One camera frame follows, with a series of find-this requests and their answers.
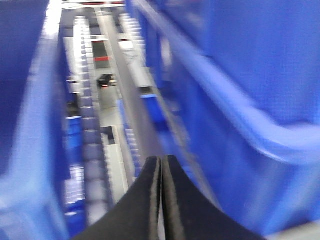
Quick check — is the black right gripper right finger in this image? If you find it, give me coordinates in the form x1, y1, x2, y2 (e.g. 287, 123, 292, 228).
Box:
161, 155, 262, 240

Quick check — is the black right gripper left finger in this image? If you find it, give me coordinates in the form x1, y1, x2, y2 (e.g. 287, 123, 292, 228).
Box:
74, 156, 160, 240

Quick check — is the blue target bin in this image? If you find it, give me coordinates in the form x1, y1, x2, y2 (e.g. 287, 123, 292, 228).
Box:
126, 0, 320, 236

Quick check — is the roller conveyor track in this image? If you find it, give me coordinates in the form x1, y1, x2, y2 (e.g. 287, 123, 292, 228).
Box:
73, 16, 113, 225

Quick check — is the blue bin left neighbor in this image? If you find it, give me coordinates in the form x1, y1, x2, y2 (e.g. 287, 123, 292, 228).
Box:
0, 0, 70, 240

